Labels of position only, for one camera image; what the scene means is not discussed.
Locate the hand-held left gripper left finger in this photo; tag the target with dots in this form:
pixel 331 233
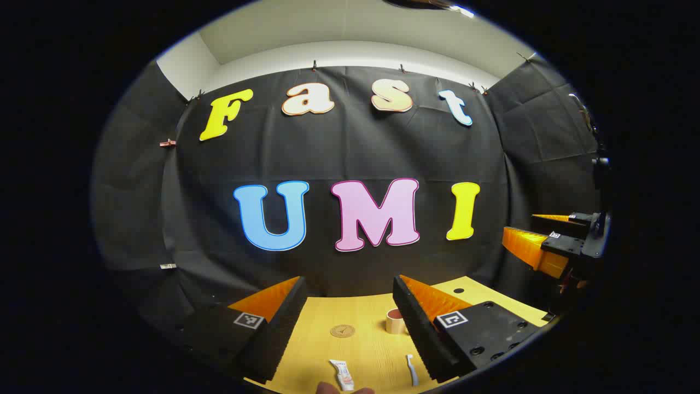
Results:
pixel 279 334

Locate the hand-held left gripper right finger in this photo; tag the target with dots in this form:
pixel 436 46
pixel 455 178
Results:
pixel 418 339

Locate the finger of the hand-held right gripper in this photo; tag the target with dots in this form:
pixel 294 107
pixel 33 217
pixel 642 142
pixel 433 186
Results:
pixel 563 247
pixel 577 224

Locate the beige cup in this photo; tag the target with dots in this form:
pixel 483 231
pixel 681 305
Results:
pixel 394 324

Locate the white toothbrush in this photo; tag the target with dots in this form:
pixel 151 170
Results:
pixel 412 371

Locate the round brown coaster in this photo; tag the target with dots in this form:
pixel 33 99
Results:
pixel 342 330

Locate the white toothpaste tube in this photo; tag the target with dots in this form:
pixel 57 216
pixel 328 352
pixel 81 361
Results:
pixel 343 375

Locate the wooden desktop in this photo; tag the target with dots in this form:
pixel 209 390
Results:
pixel 355 350

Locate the black backdrop cloth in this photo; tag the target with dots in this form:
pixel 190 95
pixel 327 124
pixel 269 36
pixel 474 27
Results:
pixel 355 153

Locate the red cloth clip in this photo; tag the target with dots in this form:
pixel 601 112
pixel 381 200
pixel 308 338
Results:
pixel 167 143

